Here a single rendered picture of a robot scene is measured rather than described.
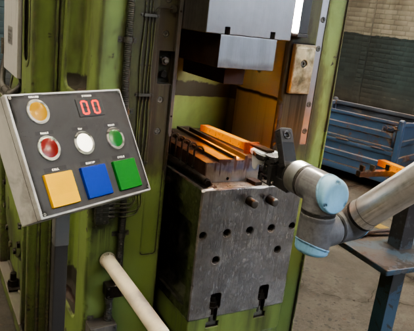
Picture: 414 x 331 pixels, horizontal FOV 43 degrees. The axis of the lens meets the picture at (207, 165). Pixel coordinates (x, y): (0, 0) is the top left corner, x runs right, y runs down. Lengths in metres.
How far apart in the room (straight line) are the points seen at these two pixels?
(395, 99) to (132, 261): 8.44
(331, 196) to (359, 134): 4.02
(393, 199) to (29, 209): 0.85
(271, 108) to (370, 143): 3.40
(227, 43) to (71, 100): 0.51
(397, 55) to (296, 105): 8.04
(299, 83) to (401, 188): 0.69
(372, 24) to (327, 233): 8.96
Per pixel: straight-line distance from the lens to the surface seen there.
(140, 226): 1.74
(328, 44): 1.98
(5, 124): 1.20
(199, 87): 2.08
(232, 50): 1.57
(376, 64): 10.11
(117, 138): 1.33
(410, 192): 1.34
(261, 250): 1.77
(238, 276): 1.76
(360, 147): 5.30
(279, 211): 1.74
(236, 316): 1.84
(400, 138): 5.12
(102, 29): 1.55
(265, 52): 1.63
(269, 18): 1.63
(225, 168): 1.64
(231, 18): 1.56
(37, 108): 1.22
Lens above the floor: 1.40
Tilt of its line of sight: 15 degrees down
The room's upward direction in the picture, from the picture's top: 7 degrees clockwise
